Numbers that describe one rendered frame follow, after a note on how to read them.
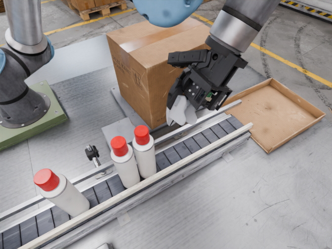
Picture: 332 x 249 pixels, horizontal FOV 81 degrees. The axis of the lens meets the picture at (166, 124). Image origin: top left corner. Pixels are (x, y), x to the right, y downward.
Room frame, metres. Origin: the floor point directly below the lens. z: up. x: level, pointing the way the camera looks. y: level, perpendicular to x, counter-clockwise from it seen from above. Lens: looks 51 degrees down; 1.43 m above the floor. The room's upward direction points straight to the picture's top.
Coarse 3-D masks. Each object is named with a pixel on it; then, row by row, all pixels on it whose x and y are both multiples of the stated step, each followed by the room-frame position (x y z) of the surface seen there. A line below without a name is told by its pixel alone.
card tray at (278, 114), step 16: (272, 80) 0.71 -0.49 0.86; (240, 96) 0.62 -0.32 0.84; (256, 96) 0.63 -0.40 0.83; (272, 96) 0.63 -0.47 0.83; (288, 96) 0.63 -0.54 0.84; (224, 112) 0.54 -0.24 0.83; (240, 112) 0.54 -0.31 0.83; (256, 112) 0.54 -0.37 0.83; (272, 112) 0.54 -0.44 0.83; (288, 112) 0.54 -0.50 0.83; (304, 112) 0.54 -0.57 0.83; (320, 112) 0.51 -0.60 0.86; (256, 128) 0.45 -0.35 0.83; (272, 128) 0.45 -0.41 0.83; (288, 128) 0.45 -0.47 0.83; (304, 128) 0.43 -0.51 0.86; (272, 144) 0.38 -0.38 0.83
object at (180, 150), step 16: (208, 128) 0.42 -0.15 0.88; (224, 128) 0.42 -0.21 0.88; (176, 144) 0.35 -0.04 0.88; (192, 144) 0.35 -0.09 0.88; (208, 144) 0.35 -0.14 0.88; (224, 144) 0.35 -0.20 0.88; (160, 160) 0.29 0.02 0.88; (176, 160) 0.29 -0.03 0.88; (112, 176) 0.24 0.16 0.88; (96, 192) 0.19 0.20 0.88; (112, 192) 0.19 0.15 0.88; (48, 208) 0.15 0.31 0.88; (32, 224) 0.11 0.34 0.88; (48, 224) 0.11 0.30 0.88; (80, 224) 0.11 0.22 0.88; (0, 240) 0.08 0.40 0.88; (16, 240) 0.08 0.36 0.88; (32, 240) 0.08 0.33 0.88
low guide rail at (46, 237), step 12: (240, 132) 0.38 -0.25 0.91; (216, 144) 0.33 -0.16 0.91; (192, 156) 0.29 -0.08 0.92; (168, 168) 0.25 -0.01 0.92; (144, 180) 0.21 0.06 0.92; (156, 180) 0.22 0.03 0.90; (132, 192) 0.18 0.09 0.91; (108, 204) 0.15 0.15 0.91; (84, 216) 0.12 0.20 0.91; (60, 228) 0.10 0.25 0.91; (36, 240) 0.07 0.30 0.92; (48, 240) 0.07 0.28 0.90
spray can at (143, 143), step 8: (136, 128) 0.26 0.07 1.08; (144, 128) 0.26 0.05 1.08; (136, 136) 0.24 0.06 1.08; (144, 136) 0.24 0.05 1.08; (136, 144) 0.24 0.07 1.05; (144, 144) 0.24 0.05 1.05; (152, 144) 0.25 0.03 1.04; (136, 152) 0.24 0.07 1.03; (144, 152) 0.23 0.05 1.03; (152, 152) 0.24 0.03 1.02; (136, 160) 0.24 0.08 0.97; (144, 160) 0.23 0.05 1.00; (152, 160) 0.24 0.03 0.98; (144, 168) 0.23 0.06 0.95; (152, 168) 0.24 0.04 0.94; (144, 176) 0.23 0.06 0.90
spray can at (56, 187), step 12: (48, 168) 0.17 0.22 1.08; (36, 180) 0.14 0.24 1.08; (48, 180) 0.14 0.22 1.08; (60, 180) 0.16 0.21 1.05; (48, 192) 0.13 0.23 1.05; (60, 192) 0.14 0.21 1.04; (72, 192) 0.15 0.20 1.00; (60, 204) 0.13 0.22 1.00; (72, 204) 0.13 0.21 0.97; (84, 204) 0.15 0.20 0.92
